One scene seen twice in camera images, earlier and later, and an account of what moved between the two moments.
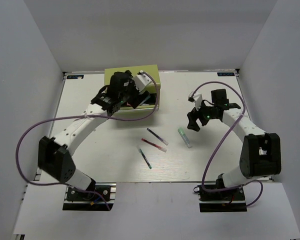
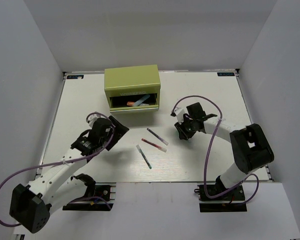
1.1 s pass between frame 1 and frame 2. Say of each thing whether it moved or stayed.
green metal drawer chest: stayed
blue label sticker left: stayed
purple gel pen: stayed
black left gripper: moved
